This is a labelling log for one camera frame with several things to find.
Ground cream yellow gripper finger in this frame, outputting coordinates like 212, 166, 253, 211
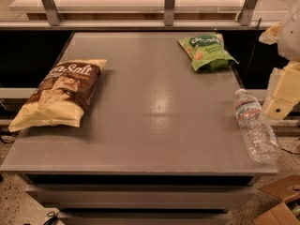
262, 61, 300, 120

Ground clear plastic water bottle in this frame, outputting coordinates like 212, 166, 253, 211
234, 89, 281, 163

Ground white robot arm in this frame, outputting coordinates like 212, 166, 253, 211
259, 3, 300, 120

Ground green snack bag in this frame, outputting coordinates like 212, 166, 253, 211
178, 34, 237, 71

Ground brown chip bag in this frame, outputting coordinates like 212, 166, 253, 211
8, 59, 107, 132

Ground cardboard box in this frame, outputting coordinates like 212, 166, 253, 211
253, 175, 300, 225

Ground grey drawer cabinet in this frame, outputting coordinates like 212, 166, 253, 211
24, 173, 256, 225

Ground black cable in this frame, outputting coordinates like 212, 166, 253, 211
243, 17, 263, 83

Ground metal shelf frame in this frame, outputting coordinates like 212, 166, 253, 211
0, 0, 283, 30

